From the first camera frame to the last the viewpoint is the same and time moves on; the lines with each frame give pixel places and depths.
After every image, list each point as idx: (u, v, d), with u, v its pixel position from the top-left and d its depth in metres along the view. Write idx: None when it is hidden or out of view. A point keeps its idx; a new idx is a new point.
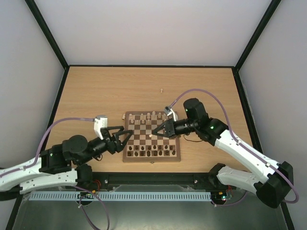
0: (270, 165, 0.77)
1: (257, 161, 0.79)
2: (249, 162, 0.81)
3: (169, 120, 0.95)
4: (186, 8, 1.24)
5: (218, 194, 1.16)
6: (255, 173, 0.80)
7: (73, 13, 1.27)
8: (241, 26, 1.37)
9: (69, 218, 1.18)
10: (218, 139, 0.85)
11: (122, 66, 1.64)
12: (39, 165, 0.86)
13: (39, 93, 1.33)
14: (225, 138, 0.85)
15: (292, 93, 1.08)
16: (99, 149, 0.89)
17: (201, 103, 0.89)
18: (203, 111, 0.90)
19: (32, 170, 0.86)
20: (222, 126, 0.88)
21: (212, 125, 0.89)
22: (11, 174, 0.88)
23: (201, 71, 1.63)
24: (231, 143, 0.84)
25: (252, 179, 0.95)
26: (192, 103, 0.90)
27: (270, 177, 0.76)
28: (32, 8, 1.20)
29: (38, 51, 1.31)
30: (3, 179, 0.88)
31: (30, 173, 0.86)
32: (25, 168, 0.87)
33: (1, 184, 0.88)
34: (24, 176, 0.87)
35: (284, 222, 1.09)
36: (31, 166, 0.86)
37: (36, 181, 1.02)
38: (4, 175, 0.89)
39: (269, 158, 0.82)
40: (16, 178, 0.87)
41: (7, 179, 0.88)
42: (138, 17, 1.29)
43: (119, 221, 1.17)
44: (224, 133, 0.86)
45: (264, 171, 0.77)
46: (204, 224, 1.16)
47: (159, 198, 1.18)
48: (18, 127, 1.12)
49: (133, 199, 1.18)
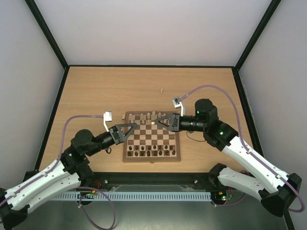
0: (280, 177, 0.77)
1: (267, 171, 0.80)
2: (259, 172, 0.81)
3: (175, 115, 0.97)
4: (187, 8, 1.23)
5: (218, 194, 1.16)
6: (265, 183, 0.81)
7: (73, 12, 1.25)
8: (242, 27, 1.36)
9: (69, 218, 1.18)
10: (228, 146, 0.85)
11: (121, 66, 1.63)
12: (61, 166, 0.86)
13: (38, 93, 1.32)
14: (235, 145, 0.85)
15: (292, 93, 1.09)
16: (105, 142, 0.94)
17: (216, 107, 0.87)
18: (216, 115, 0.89)
19: (55, 172, 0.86)
20: (232, 132, 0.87)
21: (222, 131, 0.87)
22: (29, 185, 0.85)
23: (201, 71, 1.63)
24: (242, 151, 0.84)
25: (256, 185, 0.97)
26: (206, 107, 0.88)
27: (280, 189, 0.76)
28: (31, 7, 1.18)
29: (38, 50, 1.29)
30: (21, 193, 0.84)
31: (54, 176, 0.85)
32: (47, 173, 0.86)
33: (22, 199, 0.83)
34: (49, 180, 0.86)
35: (284, 222, 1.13)
36: (54, 169, 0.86)
37: (42, 194, 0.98)
38: (21, 189, 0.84)
39: (278, 168, 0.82)
40: (40, 185, 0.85)
41: (27, 190, 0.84)
42: (139, 16, 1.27)
43: (119, 221, 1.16)
44: (234, 140, 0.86)
45: (273, 183, 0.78)
46: (204, 224, 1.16)
47: (159, 198, 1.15)
48: (18, 128, 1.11)
49: (133, 199, 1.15)
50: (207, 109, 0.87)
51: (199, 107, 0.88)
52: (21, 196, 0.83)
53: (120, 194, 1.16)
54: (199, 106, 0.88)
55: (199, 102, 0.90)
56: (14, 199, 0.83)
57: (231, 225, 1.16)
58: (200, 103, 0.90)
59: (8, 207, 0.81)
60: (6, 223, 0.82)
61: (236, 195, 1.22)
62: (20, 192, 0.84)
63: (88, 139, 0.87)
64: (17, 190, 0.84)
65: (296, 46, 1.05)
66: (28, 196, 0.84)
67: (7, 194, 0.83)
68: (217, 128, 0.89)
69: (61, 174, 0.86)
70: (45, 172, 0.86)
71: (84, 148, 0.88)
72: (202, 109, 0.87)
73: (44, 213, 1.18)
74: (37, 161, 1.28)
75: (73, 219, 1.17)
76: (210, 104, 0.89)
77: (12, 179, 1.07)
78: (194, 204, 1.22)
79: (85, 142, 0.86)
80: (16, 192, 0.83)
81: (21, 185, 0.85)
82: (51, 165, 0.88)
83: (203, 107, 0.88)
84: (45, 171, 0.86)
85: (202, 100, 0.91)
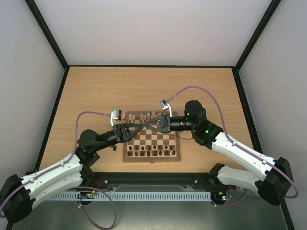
0: (266, 162, 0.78)
1: (254, 159, 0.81)
2: (245, 161, 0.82)
3: (165, 116, 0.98)
4: (187, 8, 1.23)
5: (218, 194, 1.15)
6: (254, 172, 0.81)
7: (73, 12, 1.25)
8: (242, 26, 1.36)
9: (69, 219, 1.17)
10: (215, 143, 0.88)
11: (121, 67, 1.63)
12: (75, 159, 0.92)
13: (39, 92, 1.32)
14: (221, 141, 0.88)
15: (292, 93, 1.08)
16: (110, 139, 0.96)
17: (205, 109, 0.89)
18: (205, 116, 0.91)
19: (72, 164, 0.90)
20: (218, 130, 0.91)
21: (208, 129, 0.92)
22: (48, 173, 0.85)
23: (201, 71, 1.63)
24: (227, 144, 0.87)
25: (253, 178, 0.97)
26: (194, 109, 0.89)
27: (268, 173, 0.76)
28: (32, 8, 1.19)
29: (38, 50, 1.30)
30: (40, 179, 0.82)
31: (71, 166, 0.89)
32: (64, 164, 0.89)
33: (38, 186, 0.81)
34: (65, 171, 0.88)
35: (284, 222, 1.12)
36: (70, 159, 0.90)
37: (47, 189, 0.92)
38: (38, 176, 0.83)
39: (265, 155, 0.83)
40: (56, 174, 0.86)
41: (44, 178, 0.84)
42: (138, 16, 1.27)
43: (119, 221, 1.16)
44: (220, 136, 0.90)
45: (261, 169, 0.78)
46: (204, 224, 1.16)
47: (159, 198, 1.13)
48: (18, 127, 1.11)
49: (133, 199, 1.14)
50: (196, 111, 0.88)
51: (188, 109, 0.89)
52: (40, 182, 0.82)
53: (120, 194, 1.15)
54: (189, 108, 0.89)
55: (188, 104, 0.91)
56: (31, 184, 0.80)
57: (231, 225, 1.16)
58: (188, 105, 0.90)
59: (24, 193, 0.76)
60: (15, 214, 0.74)
61: (236, 195, 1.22)
62: (38, 179, 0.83)
63: (91, 140, 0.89)
64: (34, 177, 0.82)
65: (296, 46, 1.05)
66: (44, 184, 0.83)
67: (23, 181, 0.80)
68: (204, 127, 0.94)
69: (77, 165, 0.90)
70: (63, 162, 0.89)
71: (89, 147, 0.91)
72: (192, 112, 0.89)
73: (44, 213, 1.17)
74: (37, 161, 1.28)
75: (73, 219, 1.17)
76: (200, 106, 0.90)
77: None
78: (194, 204, 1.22)
79: (89, 143, 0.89)
80: (34, 178, 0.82)
81: (39, 173, 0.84)
82: (66, 157, 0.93)
83: (192, 109, 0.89)
84: (62, 161, 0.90)
85: (192, 102, 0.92)
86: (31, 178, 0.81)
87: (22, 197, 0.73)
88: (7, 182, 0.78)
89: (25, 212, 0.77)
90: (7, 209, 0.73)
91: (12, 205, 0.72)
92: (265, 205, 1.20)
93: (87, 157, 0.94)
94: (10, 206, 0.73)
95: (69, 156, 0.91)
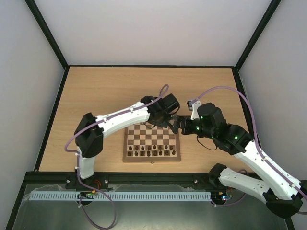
0: (295, 186, 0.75)
1: (282, 179, 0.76)
2: (273, 180, 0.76)
3: (183, 117, 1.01)
4: (188, 7, 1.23)
5: (218, 194, 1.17)
6: (277, 190, 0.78)
7: (73, 11, 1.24)
8: (242, 26, 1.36)
9: (68, 218, 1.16)
10: (243, 153, 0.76)
11: (121, 67, 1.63)
12: (145, 109, 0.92)
13: (38, 91, 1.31)
14: (250, 152, 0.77)
15: (292, 93, 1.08)
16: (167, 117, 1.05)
17: (219, 109, 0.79)
18: (221, 117, 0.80)
19: (140, 112, 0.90)
20: (246, 136, 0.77)
21: (237, 135, 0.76)
22: (118, 116, 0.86)
23: (201, 71, 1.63)
24: (256, 158, 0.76)
25: (260, 187, 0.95)
26: (208, 109, 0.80)
27: (293, 198, 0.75)
28: (32, 8, 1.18)
29: (38, 50, 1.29)
30: (111, 121, 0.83)
31: (139, 114, 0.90)
32: (134, 110, 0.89)
33: (111, 127, 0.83)
34: (134, 117, 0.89)
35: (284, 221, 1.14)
36: (140, 108, 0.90)
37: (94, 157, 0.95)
38: (111, 117, 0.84)
39: (291, 176, 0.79)
40: (125, 119, 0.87)
41: (116, 120, 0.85)
42: (139, 15, 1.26)
43: (119, 221, 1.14)
44: (248, 145, 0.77)
45: (288, 191, 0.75)
46: (204, 225, 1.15)
47: (159, 198, 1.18)
48: (18, 127, 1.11)
49: (133, 199, 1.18)
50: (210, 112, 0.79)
51: (201, 112, 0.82)
52: (112, 124, 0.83)
53: (120, 194, 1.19)
54: (202, 111, 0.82)
55: (201, 107, 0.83)
56: (104, 124, 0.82)
57: (232, 225, 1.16)
58: (202, 107, 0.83)
59: (97, 131, 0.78)
60: (89, 151, 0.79)
61: (237, 195, 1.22)
62: (110, 120, 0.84)
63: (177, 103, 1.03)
64: (107, 117, 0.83)
65: (297, 45, 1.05)
66: (114, 126, 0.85)
67: (98, 119, 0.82)
68: (227, 132, 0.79)
69: (145, 114, 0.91)
70: (133, 109, 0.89)
71: (171, 105, 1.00)
72: (205, 113, 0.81)
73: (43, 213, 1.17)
74: (37, 161, 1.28)
75: (72, 218, 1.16)
76: (213, 106, 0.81)
77: (12, 180, 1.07)
78: (194, 203, 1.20)
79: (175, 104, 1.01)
80: (107, 118, 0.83)
81: (111, 114, 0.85)
82: (136, 105, 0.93)
83: (205, 111, 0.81)
84: (131, 108, 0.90)
85: (204, 104, 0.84)
86: (104, 118, 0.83)
87: (96, 133, 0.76)
88: (84, 119, 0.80)
89: (97, 149, 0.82)
90: (84, 144, 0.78)
91: (88, 141, 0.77)
92: (265, 205, 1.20)
93: (154, 108, 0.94)
94: (86, 140, 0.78)
95: (140, 104, 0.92)
